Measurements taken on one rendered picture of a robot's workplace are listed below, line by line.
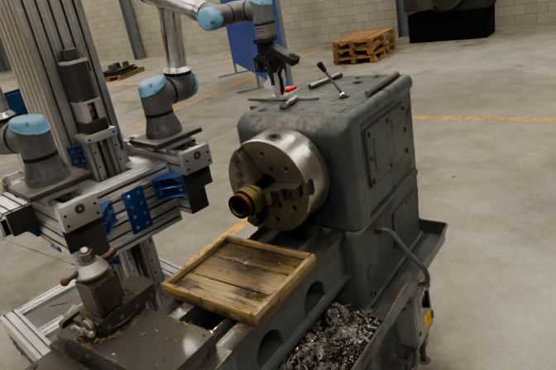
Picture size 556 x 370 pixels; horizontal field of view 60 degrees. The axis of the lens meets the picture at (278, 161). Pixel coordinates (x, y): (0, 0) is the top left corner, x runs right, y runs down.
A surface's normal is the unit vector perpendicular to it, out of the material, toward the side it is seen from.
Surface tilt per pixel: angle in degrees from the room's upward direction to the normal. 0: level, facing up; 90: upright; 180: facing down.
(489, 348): 0
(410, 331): 90
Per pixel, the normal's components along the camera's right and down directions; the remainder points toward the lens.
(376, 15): -0.57, 0.38
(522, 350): -0.17, -0.92
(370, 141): 0.80, 0.07
